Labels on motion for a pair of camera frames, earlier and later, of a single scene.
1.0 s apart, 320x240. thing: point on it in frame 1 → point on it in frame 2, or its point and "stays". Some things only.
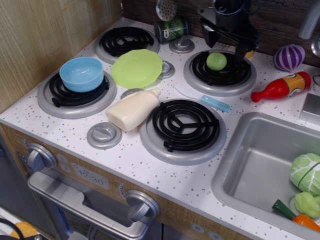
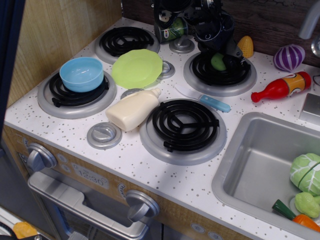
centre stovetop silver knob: (168, 70) stays
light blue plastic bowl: (82, 74) stays
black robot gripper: (231, 17) → (213, 27)
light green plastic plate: (137, 69) stays
